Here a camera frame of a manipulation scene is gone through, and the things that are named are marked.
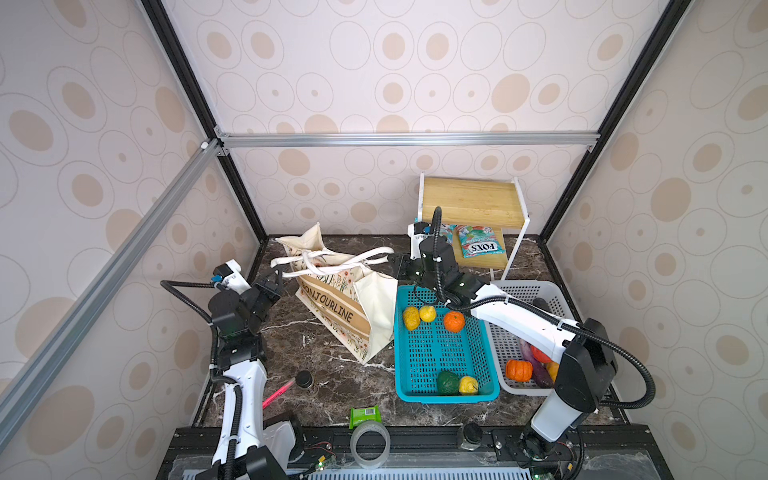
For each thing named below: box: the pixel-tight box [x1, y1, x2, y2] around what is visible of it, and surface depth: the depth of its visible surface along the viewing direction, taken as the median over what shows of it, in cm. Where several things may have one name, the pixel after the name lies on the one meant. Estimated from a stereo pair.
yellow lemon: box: [403, 306, 420, 331], surface depth 94 cm
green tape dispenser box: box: [349, 404, 383, 430], surface depth 79 cm
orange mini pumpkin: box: [505, 359, 533, 382], surface depth 81 cm
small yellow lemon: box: [419, 305, 437, 323], surface depth 95 cm
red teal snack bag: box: [440, 224, 458, 243], surface depth 99 cm
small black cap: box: [295, 370, 314, 390], surface depth 77 cm
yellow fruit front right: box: [458, 376, 479, 395], surface depth 81 cm
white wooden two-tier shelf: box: [417, 172, 530, 281], surface depth 87 cm
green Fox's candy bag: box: [458, 225, 506, 259], surface depth 96 cm
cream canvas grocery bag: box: [271, 223, 398, 365], surface depth 85 cm
